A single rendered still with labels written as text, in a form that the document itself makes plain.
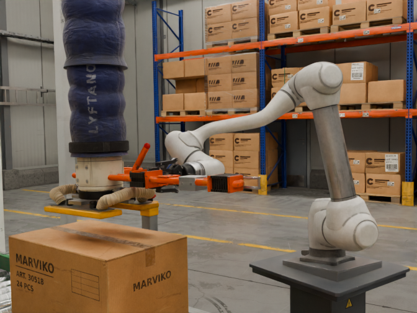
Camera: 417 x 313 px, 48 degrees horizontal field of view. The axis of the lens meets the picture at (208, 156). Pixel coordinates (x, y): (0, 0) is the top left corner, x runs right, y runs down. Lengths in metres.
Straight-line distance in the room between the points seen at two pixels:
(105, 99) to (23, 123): 10.24
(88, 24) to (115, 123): 0.37
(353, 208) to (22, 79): 10.69
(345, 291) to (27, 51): 11.00
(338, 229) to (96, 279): 0.93
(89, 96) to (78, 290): 0.68
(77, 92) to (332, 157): 1.00
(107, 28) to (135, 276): 0.89
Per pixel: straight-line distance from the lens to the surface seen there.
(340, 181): 1.90
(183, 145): 1.92
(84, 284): 1.69
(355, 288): 1.94
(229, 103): 9.69
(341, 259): 2.12
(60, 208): 1.84
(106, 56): 1.77
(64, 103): 4.79
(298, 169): 10.46
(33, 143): 12.12
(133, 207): 1.81
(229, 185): 1.39
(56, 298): 1.84
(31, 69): 12.22
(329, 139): 1.89
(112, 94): 1.78
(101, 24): 1.79
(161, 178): 1.58
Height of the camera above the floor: 1.37
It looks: 4 degrees down
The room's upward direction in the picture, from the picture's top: 1 degrees counter-clockwise
